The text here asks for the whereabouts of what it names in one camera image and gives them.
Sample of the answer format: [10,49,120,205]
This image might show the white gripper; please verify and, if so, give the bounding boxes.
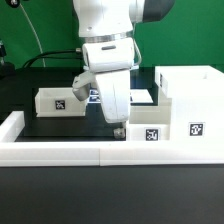
[72,70,130,139]

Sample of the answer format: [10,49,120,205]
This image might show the white drawer tray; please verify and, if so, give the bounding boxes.
[35,87,87,117]
[126,106,170,141]

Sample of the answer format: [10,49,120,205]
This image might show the white drawer cabinet box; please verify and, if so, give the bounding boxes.
[155,66,224,141]

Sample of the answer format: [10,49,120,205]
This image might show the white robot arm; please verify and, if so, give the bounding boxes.
[72,0,175,124]

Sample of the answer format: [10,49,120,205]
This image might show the fiducial marker sheet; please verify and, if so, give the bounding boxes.
[88,89,153,104]

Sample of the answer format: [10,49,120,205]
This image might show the black stand at left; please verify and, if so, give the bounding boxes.
[0,41,15,78]

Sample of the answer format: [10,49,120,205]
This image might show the white U-shaped frame fence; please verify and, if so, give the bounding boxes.
[0,111,224,167]

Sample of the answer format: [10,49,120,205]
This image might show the black cable bundle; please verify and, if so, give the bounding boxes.
[21,47,84,69]

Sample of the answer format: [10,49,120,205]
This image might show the thin white cable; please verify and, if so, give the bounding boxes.
[18,2,46,68]

